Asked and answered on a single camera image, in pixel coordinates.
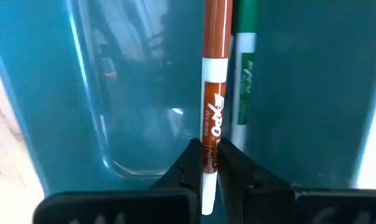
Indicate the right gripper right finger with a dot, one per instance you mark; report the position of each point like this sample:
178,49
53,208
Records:
284,208

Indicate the brown dry-erase marker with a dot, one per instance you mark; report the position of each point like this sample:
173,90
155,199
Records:
217,31

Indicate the teal plastic bin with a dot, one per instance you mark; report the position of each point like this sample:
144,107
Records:
129,93

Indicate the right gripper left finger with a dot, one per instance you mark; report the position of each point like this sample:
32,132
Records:
129,208

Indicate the green dry-erase marker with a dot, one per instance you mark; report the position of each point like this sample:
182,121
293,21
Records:
246,77

